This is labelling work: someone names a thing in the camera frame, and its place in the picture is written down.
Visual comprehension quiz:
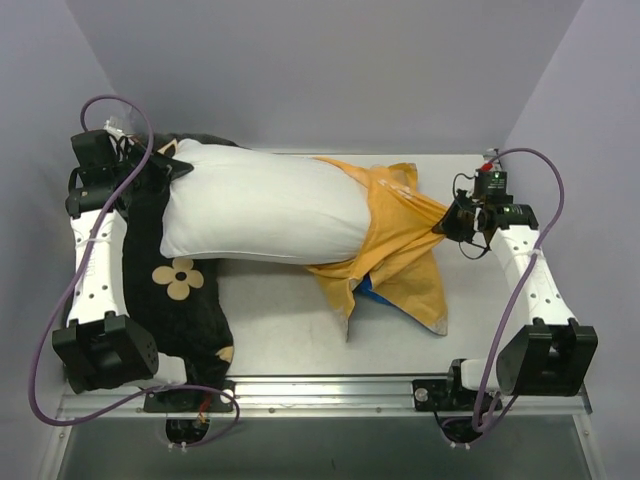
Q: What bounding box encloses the white pillow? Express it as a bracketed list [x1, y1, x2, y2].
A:
[160, 139, 371, 265]

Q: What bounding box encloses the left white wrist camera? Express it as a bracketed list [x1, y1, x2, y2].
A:
[103, 116, 134, 138]

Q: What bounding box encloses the blue and yellow pillowcase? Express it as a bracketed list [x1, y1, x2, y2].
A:
[306, 157, 448, 336]

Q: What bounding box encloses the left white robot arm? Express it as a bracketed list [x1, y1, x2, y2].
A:
[52, 126, 202, 411]

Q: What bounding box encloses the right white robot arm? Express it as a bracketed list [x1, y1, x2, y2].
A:
[433, 167, 598, 409]

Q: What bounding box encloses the aluminium front rail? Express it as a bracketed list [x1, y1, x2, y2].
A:
[57, 374, 592, 419]

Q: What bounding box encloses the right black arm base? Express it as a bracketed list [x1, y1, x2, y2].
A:
[411, 377, 477, 414]

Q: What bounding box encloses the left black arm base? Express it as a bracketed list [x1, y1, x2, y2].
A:
[142, 389, 233, 413]

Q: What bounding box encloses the black floral pillow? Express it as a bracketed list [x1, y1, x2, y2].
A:
[123, 133, 234, 388]

